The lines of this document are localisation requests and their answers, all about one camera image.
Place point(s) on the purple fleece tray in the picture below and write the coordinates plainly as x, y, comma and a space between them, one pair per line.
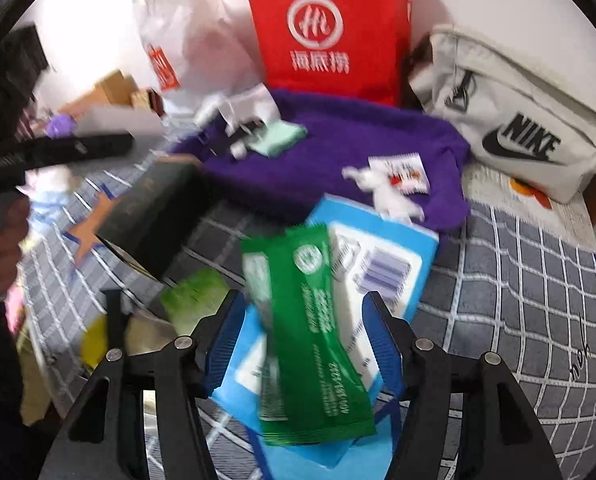
348, 145

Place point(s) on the green tissue packet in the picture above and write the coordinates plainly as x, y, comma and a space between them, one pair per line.
308, 340

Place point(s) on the purple plush toy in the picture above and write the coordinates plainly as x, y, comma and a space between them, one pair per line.
60, 126

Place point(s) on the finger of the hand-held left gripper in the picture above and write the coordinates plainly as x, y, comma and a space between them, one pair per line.
77, 147

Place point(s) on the wooden headboard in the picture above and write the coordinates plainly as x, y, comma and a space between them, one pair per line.
107, 87

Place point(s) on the person's left hand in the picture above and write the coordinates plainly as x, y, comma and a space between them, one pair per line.
5, 255

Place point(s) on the red paper bag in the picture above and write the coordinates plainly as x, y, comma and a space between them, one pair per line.
328, 25

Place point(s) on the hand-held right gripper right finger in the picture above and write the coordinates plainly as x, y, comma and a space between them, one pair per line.
385, 345

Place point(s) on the dark green box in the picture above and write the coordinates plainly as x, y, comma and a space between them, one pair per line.
152, 215

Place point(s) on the grey checked star blanket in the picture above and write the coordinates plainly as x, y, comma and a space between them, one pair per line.
503, 300

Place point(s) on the brown patterned box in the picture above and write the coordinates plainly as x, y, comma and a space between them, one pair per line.
147, 101

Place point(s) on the blue tissue pack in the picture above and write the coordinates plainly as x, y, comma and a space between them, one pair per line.
383, 260

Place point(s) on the light green packet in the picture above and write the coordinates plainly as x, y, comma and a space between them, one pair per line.
192, 300

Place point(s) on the grey waist bag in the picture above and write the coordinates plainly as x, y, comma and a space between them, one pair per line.
518, 110

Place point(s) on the white printed bed sheet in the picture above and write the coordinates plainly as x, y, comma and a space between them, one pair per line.
488, 190

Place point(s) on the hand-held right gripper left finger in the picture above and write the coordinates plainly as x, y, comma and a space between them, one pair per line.
225, 345

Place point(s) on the white plastic shopping bag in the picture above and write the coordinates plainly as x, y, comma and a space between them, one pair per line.
192, 35

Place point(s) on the mint green packet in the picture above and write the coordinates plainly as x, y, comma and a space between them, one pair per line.
277, 139

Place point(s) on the white red-print wipe packet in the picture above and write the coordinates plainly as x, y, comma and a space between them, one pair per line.
400, 175

